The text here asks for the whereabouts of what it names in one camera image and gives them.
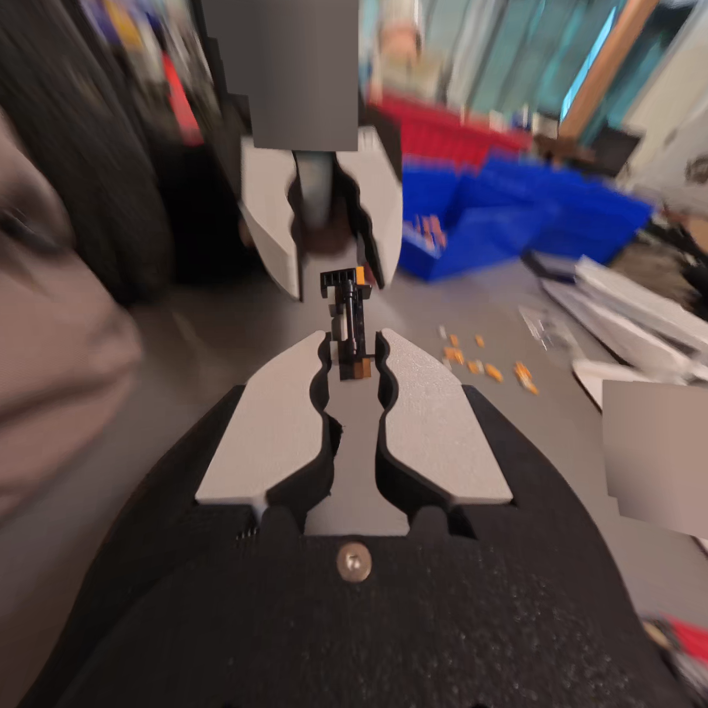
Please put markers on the person's left hand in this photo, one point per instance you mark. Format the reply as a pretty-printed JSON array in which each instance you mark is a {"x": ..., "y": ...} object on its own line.
[{"x": 323, "y": 240}]

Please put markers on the white papers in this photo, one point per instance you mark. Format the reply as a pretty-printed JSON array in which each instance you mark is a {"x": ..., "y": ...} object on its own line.
[{"x": 636, "y": 298}]

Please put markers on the red plastic bin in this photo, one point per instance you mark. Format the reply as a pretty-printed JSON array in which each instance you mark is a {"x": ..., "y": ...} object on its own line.
[{"x": 442, "y": 133}]

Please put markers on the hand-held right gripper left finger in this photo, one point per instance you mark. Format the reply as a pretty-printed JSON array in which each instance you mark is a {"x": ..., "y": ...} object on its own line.
[{"x": 265, "y": 431}]

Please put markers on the wooden post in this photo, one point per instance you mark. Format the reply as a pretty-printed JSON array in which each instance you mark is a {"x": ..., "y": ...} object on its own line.
[{"x": 608, "y": 66}]

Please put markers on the blue plastic bin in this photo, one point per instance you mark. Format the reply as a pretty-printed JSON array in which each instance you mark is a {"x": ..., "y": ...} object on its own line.
[
  {"x": 586, "y": 215},
  {"x": 475, "y": 243}
]

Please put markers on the heap of orange lego parts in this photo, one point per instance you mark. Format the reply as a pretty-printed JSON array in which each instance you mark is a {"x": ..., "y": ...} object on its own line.
[{"x": 428, "y": 235}]

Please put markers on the beige sweatshirt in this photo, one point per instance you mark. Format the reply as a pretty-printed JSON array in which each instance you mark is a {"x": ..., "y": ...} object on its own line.
[{"x": 55, "y": 359}]

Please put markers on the lego instruction booklet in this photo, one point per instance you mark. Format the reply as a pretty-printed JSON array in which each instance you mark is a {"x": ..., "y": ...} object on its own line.
[{"x": 680, "y": 166}]

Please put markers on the clear plastic parts bag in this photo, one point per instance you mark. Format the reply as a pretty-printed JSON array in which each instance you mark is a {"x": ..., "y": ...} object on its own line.
[{"x": 545, "y": 329}]

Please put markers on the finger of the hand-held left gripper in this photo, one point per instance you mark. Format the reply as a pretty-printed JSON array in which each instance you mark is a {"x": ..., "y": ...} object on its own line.
[
  {"x": 265, "y": 199},
  {"x": 381, "y": 193}
]

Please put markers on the orange traffic cone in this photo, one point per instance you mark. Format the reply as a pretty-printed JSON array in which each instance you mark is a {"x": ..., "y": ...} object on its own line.
[{"x": 180, "y": 99}]

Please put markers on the black desk chair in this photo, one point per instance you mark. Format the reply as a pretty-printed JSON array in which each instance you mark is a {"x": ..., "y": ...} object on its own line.
[{"x": 617, "y": 152}]

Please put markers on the lego car chassis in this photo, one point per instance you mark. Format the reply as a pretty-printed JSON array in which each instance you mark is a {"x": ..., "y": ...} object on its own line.
[{"x": 680, "y": 647}]

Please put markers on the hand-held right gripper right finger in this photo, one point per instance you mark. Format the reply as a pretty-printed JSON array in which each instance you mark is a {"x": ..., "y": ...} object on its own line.
[{"x": 442, "y": 437}]

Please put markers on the black fleece jacket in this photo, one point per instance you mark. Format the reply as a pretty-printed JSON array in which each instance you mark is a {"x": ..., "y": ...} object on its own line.
[{"x": 83, "y": 138}]

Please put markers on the orange black lego subassembly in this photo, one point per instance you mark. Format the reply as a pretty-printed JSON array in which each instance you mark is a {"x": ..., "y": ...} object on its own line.
[{"x": 348, "y": 326}]

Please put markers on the scattered small lego pieces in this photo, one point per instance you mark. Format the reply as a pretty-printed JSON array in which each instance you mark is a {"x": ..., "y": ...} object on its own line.
[{"x": 487, "y": 365}]

